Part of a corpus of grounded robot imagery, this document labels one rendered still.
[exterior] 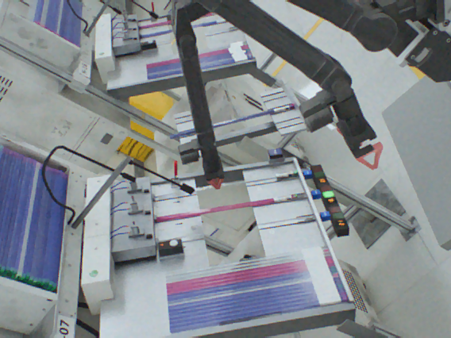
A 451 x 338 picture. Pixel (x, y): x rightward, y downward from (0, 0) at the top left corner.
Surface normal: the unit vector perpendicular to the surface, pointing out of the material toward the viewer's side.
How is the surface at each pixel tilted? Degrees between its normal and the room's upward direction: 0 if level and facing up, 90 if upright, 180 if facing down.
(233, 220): 90
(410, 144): 0
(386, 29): 90
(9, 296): 90
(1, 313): 90
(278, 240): 48
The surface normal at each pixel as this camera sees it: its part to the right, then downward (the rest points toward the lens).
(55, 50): 0.15, 0.62
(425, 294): -0.78, -0.40
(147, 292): -0.07, -0.77
